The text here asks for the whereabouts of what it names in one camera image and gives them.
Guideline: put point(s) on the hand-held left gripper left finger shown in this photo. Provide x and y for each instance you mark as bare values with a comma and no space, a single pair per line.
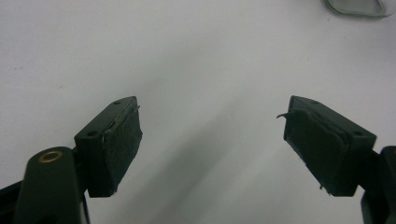
107,146

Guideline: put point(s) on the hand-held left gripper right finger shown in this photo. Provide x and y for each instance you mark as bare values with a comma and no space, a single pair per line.
327,149

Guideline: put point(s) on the clear glass dish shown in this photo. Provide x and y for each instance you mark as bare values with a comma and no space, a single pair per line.
358,7

